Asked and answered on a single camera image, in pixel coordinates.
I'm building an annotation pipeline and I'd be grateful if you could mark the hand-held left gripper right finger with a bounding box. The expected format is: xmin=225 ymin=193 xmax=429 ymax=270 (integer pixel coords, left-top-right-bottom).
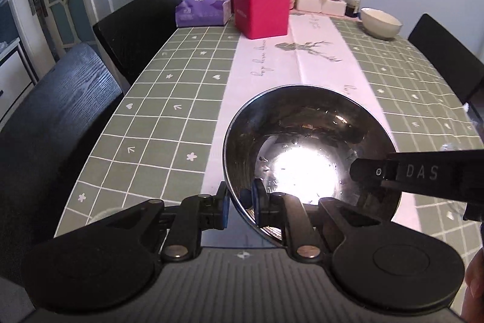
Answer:
xmin=251 ymin=178 xmax=383 ymax=264

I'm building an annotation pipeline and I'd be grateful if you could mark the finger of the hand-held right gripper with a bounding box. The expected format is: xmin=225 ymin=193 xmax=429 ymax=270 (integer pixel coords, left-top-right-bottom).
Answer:
xmin=349 ymin=156 xmax=394 ymax=192

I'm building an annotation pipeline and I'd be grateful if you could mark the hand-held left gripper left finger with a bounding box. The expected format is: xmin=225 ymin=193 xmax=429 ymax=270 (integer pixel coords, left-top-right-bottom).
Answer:
xmin=96 ymin=181 xmax=230 ymax=264

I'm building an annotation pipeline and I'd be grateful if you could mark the stainless steel bowl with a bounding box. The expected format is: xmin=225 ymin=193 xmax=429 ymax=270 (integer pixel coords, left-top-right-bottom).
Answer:
xmin=222 ymin=84 xmax=402 ymax=247

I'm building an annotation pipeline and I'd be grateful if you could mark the person's right hand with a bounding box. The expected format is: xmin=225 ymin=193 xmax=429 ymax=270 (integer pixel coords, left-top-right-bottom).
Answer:
xmin=466 ymin=253 xmax=484 ymax=312

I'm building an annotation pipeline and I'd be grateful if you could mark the green checked tablecloth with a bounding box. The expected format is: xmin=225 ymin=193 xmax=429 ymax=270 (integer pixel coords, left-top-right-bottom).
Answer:
xmin=55 ymin=11 xmax=484 ymax=260

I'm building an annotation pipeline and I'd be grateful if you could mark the black wooden chair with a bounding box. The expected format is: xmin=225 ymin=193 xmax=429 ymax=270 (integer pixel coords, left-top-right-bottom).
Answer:
xmin=93 ymin=0 xmax=184 ymax=86
xmin=407 ymin=13 xmax=484 ymax=112
xmin=0 ymin=43 xmax=125 ymax=288

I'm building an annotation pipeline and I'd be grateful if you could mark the white ceramic bowl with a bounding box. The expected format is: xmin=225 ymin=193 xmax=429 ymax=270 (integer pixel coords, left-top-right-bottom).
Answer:
xmin=360 ymin=7 xmax=402 ymax=40

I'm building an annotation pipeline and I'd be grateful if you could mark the white small box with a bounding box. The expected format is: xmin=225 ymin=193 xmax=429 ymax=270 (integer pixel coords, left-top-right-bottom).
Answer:
xmin=321 ymin=0 xmax=346 ymax=16
xmin=295 ymin=0 xmax=324 ymax=12

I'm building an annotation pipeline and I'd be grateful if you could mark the black lidded jar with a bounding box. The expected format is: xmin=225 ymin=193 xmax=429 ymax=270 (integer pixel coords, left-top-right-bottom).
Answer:
xmin=343 ymin=0 xmax=361 ymax=18

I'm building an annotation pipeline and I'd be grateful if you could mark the red square box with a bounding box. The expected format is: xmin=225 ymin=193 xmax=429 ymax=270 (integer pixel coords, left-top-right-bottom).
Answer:
xmin=232 ymin=0 xmax=291 ymax=40

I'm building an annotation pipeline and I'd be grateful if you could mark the purple tissue box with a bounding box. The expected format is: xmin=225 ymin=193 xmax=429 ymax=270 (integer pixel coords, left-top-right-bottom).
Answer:
xmin=175 ymin=0 xmax=233 ymax=28

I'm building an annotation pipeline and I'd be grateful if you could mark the white cabinet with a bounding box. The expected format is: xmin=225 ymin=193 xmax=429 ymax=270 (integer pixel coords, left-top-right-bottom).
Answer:
xmin=0 ymin=38 xmax=37 ymax=119

